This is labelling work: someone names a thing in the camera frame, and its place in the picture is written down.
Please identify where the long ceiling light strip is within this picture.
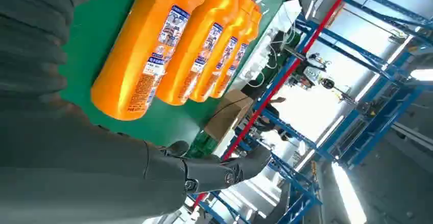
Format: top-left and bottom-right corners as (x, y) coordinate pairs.
(330, 161), (368, 224)

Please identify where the right arm ribbed grey sleeve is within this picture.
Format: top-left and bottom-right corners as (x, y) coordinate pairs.
(0, 0), (76, 102)

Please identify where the red metal bar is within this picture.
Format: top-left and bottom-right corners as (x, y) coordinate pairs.
(193, 0), (358, 210)

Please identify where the black white machine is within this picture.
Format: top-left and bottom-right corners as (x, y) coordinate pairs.
(284, 52), (356, 106)

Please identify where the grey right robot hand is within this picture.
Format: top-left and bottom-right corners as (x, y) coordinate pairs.
(0, 0), (272, 224)

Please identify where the blue steel frame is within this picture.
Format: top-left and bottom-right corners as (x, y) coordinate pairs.
(189, 0), (433, 224)

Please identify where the brown cardboard box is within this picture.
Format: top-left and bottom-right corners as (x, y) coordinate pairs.
(204, 90), (254, 143)

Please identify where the short ceiling light strip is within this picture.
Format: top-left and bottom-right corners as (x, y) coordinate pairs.
(409, 68), (433, 82)

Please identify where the green table mat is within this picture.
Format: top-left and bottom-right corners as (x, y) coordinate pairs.
(59, 0), (297, 147)

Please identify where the white workbench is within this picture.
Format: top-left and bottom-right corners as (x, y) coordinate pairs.
(230, 0), (302, 92)

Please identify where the green plastic crate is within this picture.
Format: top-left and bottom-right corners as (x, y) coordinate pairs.
(186, 131), (219, 159)

